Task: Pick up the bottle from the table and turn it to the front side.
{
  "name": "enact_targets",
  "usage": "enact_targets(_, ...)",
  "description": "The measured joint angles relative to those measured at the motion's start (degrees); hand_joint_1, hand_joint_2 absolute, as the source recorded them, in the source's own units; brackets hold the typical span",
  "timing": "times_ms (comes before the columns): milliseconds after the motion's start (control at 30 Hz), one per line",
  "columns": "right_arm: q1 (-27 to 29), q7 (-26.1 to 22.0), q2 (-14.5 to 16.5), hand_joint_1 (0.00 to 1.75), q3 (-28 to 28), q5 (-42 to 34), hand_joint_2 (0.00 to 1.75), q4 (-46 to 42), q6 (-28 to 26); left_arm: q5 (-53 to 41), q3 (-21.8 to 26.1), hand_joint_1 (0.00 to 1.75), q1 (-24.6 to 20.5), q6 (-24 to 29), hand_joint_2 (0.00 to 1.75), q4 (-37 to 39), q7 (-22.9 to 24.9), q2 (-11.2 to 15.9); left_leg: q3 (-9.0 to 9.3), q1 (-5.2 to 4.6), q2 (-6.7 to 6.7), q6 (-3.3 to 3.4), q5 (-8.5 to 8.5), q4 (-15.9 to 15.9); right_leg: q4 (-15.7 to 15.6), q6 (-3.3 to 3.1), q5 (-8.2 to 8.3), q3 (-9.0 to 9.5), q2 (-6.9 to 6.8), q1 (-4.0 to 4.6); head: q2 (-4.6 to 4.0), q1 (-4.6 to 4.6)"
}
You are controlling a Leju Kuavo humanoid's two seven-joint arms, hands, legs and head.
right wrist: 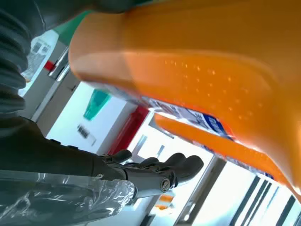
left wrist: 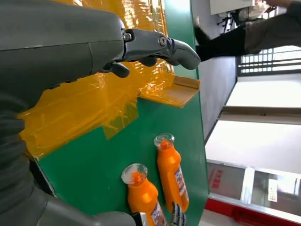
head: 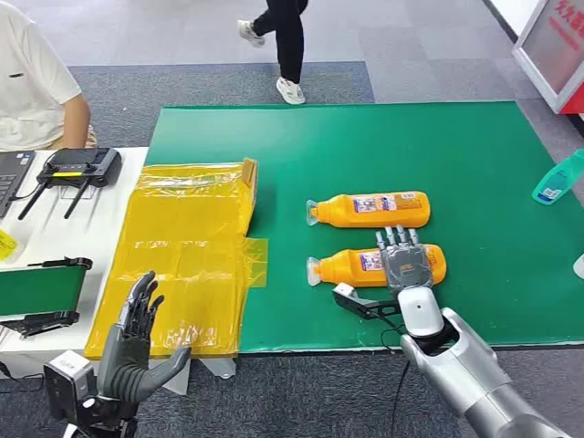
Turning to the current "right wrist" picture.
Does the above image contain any white plastic bottle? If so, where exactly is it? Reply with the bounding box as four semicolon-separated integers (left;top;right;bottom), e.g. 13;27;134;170
18;29;60;97

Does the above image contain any clear plastic wrap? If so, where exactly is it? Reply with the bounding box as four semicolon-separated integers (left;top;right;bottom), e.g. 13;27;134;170
0;169;136;226

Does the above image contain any red and white sign board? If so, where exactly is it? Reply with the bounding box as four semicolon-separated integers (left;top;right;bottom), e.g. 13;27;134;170
108;106;150;157

